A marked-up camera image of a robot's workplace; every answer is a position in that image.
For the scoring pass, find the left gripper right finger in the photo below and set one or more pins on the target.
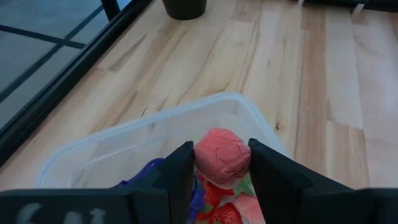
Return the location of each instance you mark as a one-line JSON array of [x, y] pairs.
[[280, 193]]

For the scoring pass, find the purple toy eggplant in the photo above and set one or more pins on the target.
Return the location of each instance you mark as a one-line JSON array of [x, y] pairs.
[[140, 175]]

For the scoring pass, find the purple toy grape bunch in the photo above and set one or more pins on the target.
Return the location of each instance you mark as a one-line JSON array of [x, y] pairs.
[[196, 199]]

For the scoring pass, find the green plant in black pot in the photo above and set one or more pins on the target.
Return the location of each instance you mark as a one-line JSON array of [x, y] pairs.
[[185, 9]]

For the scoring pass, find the red toy strawberry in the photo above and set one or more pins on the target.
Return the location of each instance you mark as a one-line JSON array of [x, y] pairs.
[[217, 194], [226, 215]]

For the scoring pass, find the black aluminium table frame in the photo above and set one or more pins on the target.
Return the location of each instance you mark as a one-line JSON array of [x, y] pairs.
[[62, 85]]

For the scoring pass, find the clear plastic tupperware container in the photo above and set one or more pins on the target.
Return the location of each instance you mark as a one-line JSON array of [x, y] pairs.
[[124, 140]]

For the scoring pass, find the pink round toy fruit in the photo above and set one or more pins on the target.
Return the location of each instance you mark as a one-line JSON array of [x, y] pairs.
[[250, 209], [222, 155]]

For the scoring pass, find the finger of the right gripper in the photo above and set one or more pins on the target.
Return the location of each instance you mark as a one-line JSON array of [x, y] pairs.
[[357, 8], [300, 3]]

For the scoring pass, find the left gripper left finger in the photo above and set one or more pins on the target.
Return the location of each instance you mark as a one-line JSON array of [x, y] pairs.
[[168, 193]]

